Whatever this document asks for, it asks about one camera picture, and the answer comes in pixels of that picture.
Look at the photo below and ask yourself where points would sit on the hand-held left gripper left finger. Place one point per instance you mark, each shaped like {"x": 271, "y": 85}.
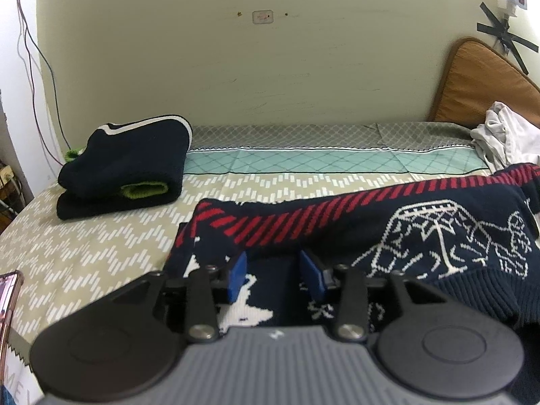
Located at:
{"x": 236, "y": 279}

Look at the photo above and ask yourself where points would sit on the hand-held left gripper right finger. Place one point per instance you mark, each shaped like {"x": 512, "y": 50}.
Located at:
{"x": 311, "y": 275}

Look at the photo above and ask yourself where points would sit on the navy patterned knit sweater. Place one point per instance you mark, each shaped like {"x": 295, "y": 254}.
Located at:
{"x": 358, "y": 228}

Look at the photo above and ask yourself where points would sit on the navy sweater green trim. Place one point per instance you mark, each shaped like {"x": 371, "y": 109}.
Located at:
{"x": 126, "y": 156}

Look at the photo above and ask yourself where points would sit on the patterned bed sheet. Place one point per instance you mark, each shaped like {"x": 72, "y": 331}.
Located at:
{"x": 105, "y": 240}

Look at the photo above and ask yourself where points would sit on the smartphone in clear case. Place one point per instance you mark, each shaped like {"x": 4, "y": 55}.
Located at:
{"x": 9, "y": 316}

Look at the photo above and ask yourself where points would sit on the white cloth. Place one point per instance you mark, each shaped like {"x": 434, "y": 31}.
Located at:
{"x": 506, "y": 135}

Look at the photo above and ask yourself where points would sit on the orange pillow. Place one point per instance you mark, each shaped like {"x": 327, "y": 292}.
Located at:
{"x": 481, "y": 84}

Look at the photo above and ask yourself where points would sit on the black tape cross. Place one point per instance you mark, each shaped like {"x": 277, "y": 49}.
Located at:
{"x": 504, "y": 33}

